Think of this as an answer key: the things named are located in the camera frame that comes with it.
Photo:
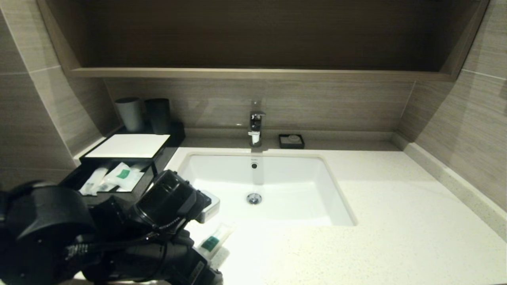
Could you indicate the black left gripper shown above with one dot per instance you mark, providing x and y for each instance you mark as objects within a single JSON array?
[{"x": 174, "y": 263}]

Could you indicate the long green label packet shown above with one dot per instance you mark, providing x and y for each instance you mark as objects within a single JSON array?
[{"x": 214, "y": 239}]

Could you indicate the black glossy drawer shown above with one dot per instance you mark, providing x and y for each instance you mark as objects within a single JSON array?
[{"x": 146, "y": 182}]

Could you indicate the long plain frosted packet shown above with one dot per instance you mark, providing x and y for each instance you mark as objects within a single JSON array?
[{"x": 139, "y": 169}]

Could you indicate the long dental kit packet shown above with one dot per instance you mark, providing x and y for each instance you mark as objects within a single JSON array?
[{"x": 93, "y": 183}]

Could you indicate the dark tumbler cup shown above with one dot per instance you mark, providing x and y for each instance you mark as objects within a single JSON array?
[{"x": 159, "y": 116}]

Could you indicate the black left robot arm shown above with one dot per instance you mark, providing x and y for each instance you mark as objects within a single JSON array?
[{"x": 79, "y": 221}]

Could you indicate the black box white ribbed top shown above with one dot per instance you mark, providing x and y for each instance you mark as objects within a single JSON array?
[{"x": 130, "y": 145}]

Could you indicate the chrome sink drain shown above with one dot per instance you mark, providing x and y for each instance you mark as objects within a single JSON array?
[{"x": 254, "y": 198}]

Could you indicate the white sink basin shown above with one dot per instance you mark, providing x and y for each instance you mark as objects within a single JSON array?
[{"x": 277, "y": 186}]

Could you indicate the small green label packet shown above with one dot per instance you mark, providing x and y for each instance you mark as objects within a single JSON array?
[{"x": 135, "y": 185}]

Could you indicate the black soap dish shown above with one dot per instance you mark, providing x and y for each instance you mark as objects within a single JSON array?
[{"x": 282, "y": 142}]

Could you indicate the chrome faucet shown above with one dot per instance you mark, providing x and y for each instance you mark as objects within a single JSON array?
[{"x": 256, "y": 124}]

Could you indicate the round beige soap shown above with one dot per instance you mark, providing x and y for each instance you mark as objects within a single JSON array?
[{"x": 293, "y": 139}]

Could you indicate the grey cup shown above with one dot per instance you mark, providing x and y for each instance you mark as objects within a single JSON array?
[{"x": 130, "y": 114}]

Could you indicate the wooden wall shelf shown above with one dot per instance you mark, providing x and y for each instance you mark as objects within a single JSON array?
[{"x": 253, "y": 74}]

